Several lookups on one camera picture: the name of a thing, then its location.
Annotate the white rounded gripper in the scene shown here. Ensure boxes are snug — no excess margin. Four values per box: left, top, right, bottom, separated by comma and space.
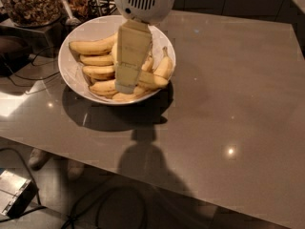
114, 0, 174, 94

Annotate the curved yellow banana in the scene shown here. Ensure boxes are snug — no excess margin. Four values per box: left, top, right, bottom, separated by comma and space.
112, 43, 168, 94

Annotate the top long yellow banana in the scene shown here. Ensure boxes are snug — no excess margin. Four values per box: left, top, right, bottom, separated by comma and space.
69, 33, 117, 55

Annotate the middle yellow banana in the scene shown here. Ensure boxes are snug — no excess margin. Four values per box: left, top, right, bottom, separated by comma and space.
142, 52, 153, 72

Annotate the right short yellow banana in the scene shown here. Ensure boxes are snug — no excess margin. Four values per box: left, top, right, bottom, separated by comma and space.
153, 47, 173, 79

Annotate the bottom yellow banana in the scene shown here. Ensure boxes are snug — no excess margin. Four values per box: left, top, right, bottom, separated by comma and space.
112, 87, 151, 102

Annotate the lower left yellow banana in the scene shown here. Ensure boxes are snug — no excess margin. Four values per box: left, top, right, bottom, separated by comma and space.
89, 79, 118, 96

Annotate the white ceramic bowl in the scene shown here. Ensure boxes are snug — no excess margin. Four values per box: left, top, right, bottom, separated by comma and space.
58, 15, 176, 105

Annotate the glass jar of nuts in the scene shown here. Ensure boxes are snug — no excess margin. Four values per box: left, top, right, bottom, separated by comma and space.
1, 0, 61, 28

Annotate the silver metal box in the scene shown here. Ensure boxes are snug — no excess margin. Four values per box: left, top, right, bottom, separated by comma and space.
0, 169, 38, 219

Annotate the black wire rack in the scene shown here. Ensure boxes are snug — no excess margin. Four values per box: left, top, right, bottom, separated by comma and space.
88, 0, 116, 18

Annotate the white handled scoop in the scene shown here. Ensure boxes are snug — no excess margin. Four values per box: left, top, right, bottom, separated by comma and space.
61, 0, 81, 27

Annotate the thin black table cable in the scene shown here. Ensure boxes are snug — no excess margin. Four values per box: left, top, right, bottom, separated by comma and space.
3, 46, 61, 95

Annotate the black floor cable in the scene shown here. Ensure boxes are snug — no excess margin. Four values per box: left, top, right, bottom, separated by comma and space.
60, 184, 149, 229

